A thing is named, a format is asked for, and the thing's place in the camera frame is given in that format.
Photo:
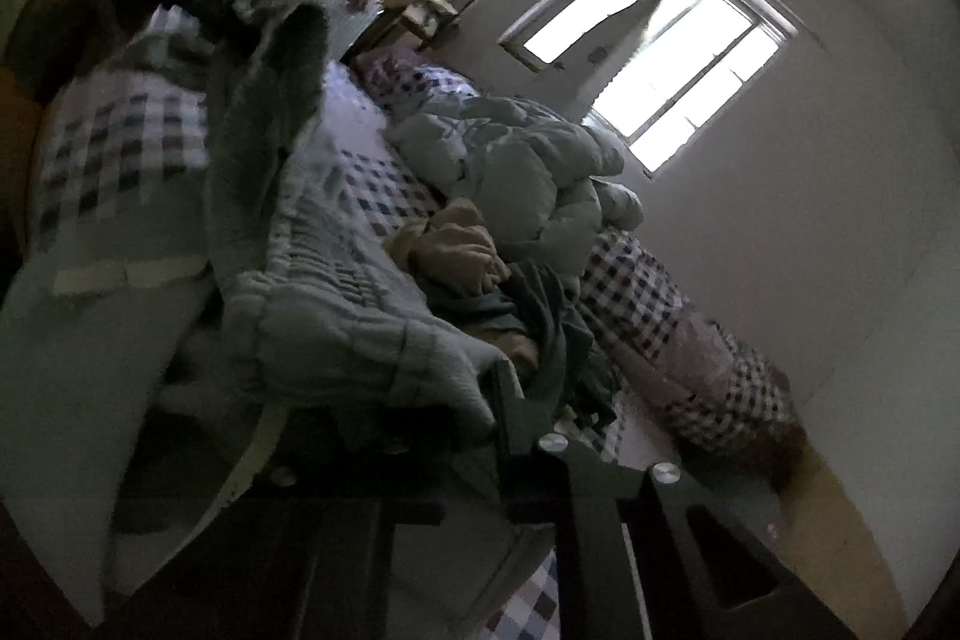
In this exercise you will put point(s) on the pale green puffy duvet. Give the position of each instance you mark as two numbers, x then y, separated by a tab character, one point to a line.
517	160

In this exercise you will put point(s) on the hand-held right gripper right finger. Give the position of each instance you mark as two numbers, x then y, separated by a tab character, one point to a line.
508	396

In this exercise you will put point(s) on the bed with checkered sheet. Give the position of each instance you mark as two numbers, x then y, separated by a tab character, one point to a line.
112	138

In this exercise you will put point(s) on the dark teal garment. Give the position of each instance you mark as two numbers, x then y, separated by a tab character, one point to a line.
555	325

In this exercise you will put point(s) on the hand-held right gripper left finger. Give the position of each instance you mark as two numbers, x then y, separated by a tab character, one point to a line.
330	557

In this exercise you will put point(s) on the beige garment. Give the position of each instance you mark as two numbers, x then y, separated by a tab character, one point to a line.
450	250

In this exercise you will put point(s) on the checkered pillow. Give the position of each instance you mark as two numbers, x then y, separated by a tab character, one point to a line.
705	385
409	78

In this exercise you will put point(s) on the window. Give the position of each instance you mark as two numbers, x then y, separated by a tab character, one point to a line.
660	55

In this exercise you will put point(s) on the wooden bed frame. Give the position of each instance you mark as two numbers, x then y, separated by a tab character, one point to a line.
19	108

